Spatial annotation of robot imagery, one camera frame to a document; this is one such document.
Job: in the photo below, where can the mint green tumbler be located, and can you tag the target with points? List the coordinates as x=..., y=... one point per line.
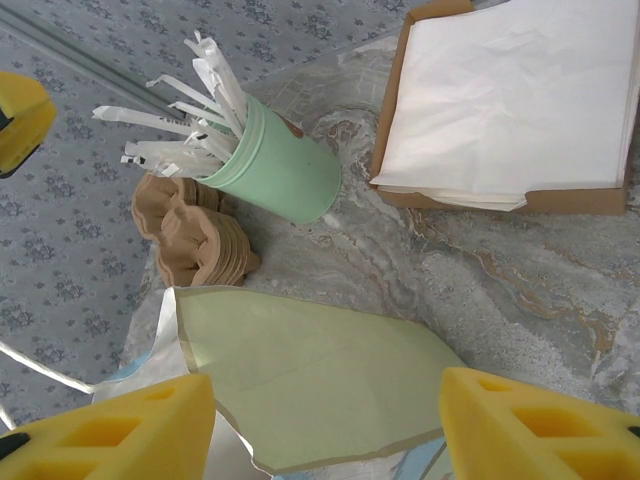
x=285, y=170

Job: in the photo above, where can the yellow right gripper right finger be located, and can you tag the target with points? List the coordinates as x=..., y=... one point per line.
x=475, y=425

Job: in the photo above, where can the aluminium frame post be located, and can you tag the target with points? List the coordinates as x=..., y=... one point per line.
x=75, y=54

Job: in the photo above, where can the yellow green paper bag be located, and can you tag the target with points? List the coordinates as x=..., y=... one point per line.
x=320, y=380

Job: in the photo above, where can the stack of white napkins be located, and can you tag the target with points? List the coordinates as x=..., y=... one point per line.
x=500, y=100

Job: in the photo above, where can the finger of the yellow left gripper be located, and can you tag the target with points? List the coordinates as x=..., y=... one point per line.
x=27, y=140
x=22, y=95

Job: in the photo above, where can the stack of brown pulp carriers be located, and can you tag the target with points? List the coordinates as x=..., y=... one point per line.
x=200, y=245

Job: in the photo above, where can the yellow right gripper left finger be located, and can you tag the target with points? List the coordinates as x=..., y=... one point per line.
x=175, y=415

